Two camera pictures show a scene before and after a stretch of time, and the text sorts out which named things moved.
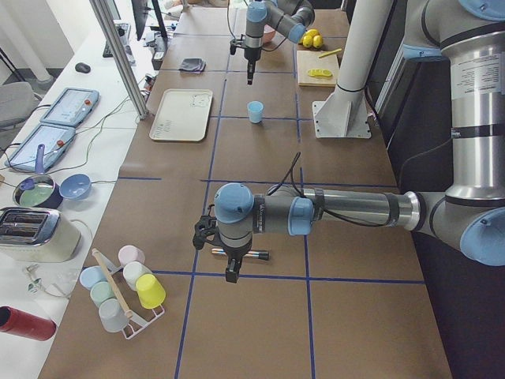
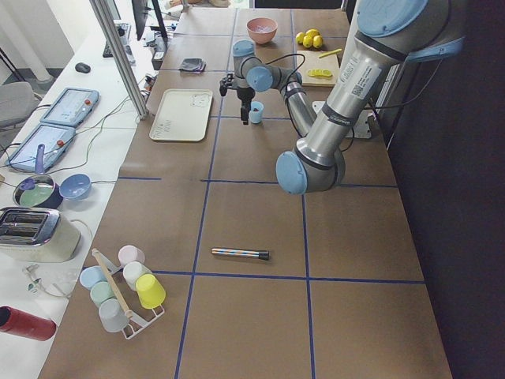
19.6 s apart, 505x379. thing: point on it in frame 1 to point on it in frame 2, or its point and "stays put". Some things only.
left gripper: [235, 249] to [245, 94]
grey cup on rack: [113, 316] stays put
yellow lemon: [308, 40] stays put
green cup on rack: [101, 291] stays put
